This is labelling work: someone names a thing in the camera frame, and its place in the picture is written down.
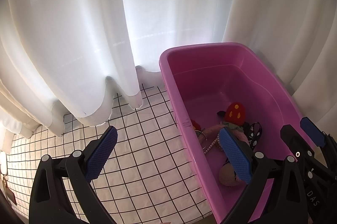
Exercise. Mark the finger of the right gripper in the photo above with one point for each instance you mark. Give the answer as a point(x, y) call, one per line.
point(295, 142)
point(325, 142)

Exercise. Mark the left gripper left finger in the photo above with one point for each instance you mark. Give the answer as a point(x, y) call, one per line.
point(49, 202)

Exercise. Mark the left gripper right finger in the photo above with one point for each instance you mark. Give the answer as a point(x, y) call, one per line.
point(274, 191)

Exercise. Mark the beige plush face pouch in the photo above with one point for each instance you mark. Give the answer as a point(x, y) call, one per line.
point(228, 177)

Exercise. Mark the pink fuzzy strawberry headband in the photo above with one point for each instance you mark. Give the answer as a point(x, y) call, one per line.
point(233, 119)

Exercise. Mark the white device at edge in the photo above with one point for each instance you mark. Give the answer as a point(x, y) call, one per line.
point(3, 163)

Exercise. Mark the white grid bedsheet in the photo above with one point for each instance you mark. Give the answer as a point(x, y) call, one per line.
point(148, 177)

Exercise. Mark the pink plastic bin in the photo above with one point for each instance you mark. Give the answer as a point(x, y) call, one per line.
point(202, 80)

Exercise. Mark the white curtain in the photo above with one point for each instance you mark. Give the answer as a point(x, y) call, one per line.
point(61, 56)

